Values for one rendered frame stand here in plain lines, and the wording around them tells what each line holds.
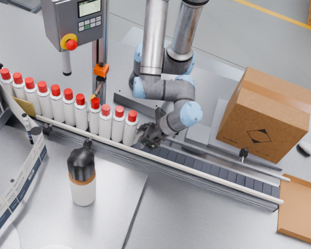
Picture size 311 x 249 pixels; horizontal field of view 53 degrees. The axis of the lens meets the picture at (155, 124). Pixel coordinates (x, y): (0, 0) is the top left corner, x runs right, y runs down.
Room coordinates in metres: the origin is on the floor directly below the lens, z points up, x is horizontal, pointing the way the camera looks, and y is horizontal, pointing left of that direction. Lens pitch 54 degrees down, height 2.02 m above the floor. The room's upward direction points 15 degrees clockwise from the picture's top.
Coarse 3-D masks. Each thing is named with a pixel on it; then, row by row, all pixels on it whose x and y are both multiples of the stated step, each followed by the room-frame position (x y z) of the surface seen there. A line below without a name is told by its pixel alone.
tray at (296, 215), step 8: (288, 176) 0.77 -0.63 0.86; (280, 184) 0.74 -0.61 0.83; (288, 184) 0.75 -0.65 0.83; (296, 184) 0.76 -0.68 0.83; (304, 184) 0.76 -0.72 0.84; (280, 192) 0.70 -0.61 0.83; (288, 192) 0.71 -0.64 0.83; (296, 192) 0.72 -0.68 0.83; (304, 192) 0.73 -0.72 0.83; (288, 200) 0.67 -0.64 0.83; (296, 200) 0.68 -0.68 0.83; (304, 200) 0.69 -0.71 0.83; (280, 208) 0.62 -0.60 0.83; (288, 208) 0.63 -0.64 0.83; (296, 208) 0.64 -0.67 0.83; (304, 208) 0.65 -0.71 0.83; (280, 216) 0.58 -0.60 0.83; (288, 216) 0.59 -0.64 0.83; (296, 216) 0.60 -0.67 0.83; (304, 216) 0.61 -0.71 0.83; (280, 224) 0.55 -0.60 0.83; (288, 224) 0.56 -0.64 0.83; (296, 224) 0.57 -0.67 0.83; (304, 224) 0.58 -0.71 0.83; (280, 232) 0.52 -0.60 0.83; (288, 232) 0.52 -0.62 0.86; (296, 232) 0.53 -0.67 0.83; (304, 232) 0.54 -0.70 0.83; (304, 240) 0.51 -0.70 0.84
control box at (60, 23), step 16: (48, 0) 0.74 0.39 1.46; (64, 0) 0.75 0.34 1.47; (80, 0) 0.78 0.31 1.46; (48, 16) 0.75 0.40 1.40; (64, 16) 0.74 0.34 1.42; (48, 32) 0.76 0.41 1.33; (64, 32) 0.74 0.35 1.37; (80, 32) 0.78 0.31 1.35; (96, 32) 0.82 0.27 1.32; (64, 48) 0.73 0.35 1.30
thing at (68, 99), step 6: (66, 90) 0.74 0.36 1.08; (72, 90) 0.75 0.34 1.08; (66, 96) 0.72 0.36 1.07; (72, 96) 0.74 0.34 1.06; (66, 102) 0.72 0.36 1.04; (72, 102) 0.72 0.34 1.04; (66, 108) 0.71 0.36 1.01; (72, 108) 0.72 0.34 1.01; (66, 114) 0.71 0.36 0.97; (72, 114) 0.72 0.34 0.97; (66, 120) 0.72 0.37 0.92; (72, 120) 0.72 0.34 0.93
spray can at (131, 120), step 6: (132, 114) 0.71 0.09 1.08; (126, 120) 0.71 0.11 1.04; (132, 120) 0.70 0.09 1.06; (126, 126) 0.69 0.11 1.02; (132, 126) 0.69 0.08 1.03; (126, 132) 0.69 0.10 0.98; (132, 132) 0.69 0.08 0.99; (126, 138) 0.69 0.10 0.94; (132, 138) 0.70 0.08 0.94; (126, 144) 0.69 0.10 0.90; (132, 144) 0.70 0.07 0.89
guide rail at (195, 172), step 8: (40, 120) 0.70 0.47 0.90; (48, 120) 0.70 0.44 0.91; (64, 128) 0.69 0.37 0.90; (72, 128) 0.69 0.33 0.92; (88, 136) 0.68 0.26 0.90; (96, 136) 0.68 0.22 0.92; (112, 144) 0.67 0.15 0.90; (120, 144) 0.67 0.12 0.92; (136, 152) 0.66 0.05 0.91; (144, 152) 0.67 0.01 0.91; (160, 160) 0.65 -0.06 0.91; (184, 168) 0.64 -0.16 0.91; (192, 168) 0.65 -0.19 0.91; (208, 176) 0.63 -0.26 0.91; (224, 184) 0.63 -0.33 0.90; (232, 184) 0.63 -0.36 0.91; (248, 192) 0.62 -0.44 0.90; (256, 192) 0.62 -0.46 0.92; (272, 200) 0.61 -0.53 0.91; (280, 200) 0.61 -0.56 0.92
